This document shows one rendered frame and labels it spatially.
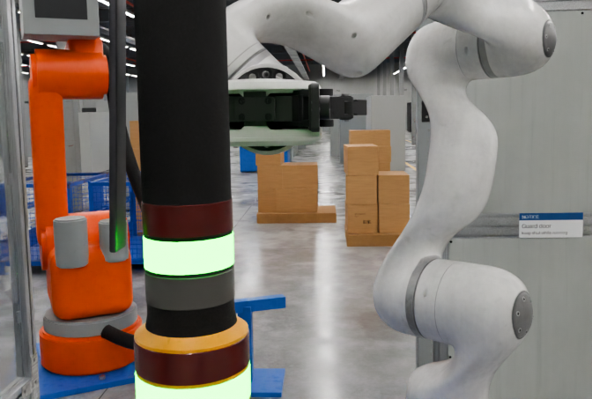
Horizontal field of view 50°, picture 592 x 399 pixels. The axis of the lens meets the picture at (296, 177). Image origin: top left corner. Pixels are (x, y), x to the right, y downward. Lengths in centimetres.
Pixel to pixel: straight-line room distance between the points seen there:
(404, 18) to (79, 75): 358
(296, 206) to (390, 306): 864
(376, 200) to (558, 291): 575
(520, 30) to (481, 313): 39
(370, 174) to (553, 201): 576
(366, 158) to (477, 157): 687
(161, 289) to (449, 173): 73
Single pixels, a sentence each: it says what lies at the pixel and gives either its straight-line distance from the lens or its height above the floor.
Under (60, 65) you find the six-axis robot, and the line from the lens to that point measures 425.
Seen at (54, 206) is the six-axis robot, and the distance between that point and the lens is 439.
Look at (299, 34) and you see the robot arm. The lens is 73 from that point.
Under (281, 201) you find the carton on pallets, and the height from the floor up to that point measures 32.
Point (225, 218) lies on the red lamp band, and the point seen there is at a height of 162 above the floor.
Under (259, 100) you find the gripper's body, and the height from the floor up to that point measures 166.
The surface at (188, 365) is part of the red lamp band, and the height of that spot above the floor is 157.
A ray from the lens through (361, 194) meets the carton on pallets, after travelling 783.
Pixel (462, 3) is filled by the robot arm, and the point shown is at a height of 180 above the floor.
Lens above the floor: 165
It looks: 6 degrees down
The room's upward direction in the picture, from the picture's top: 1 degrees counter-clockwise
